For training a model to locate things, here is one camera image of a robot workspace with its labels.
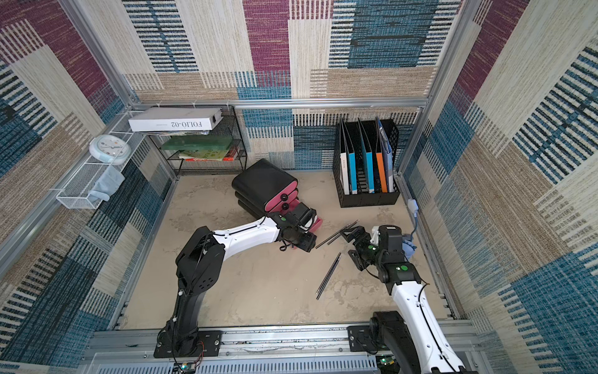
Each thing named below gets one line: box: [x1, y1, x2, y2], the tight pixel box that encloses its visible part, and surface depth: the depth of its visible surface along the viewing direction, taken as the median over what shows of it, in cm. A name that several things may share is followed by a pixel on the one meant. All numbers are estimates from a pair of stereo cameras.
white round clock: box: [88, 134, 132, 166], surface depth 76 cm
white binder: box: [339, 116, 350, 195], surface depth 93 cm
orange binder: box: [375, 120, 388, 194], surface depth 93 cm
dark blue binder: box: [375, 116, 395, 193], surface depth 91 cm
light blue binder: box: [342, 119, 358, 195], surface depth 91 cm
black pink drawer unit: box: [232, 158, 324, 233], surface depth 96 cm
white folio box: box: [127, 107, 224, 133], surface depth 81 cm
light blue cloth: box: [87, 164, 126, 203], surface depth 70 cm
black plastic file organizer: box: [332, 116, 401, 209], surface depth 96 cm
